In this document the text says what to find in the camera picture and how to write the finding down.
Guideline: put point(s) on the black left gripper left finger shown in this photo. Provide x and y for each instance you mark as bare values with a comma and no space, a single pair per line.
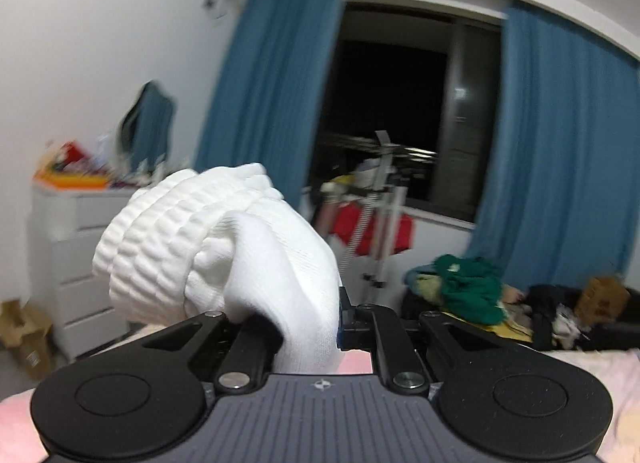
143,398

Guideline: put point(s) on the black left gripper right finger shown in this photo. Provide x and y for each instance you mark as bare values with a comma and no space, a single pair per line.
495,395

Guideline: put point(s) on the white knit garment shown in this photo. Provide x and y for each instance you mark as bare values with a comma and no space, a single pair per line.
225,240

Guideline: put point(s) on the dark clothes pile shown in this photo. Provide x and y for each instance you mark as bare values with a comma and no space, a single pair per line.
546,303

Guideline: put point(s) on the pastel rainbow bed sheet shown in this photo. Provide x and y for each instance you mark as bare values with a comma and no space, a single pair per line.
617,370

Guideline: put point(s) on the green garment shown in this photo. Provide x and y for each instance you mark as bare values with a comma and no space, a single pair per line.
470,288

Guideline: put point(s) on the cardboard box on floor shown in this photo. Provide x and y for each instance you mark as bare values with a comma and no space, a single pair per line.
25,330

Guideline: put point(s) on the white drawer cabinet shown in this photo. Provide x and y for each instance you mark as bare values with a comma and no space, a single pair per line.
65,227

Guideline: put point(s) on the blue curtain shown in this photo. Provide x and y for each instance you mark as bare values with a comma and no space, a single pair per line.
266,105
561,199

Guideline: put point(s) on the metal drying rack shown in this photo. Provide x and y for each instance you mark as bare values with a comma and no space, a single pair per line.
376,174

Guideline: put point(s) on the colourful clutter on cabinet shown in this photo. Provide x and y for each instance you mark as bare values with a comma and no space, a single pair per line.
71,166

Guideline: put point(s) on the red cloth on rack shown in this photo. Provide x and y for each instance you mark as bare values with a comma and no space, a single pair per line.
346,221

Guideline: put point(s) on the dark teal hanging garment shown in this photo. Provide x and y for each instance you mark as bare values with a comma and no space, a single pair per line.
143,135

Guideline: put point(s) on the dark window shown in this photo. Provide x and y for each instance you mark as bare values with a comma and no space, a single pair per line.
431,82

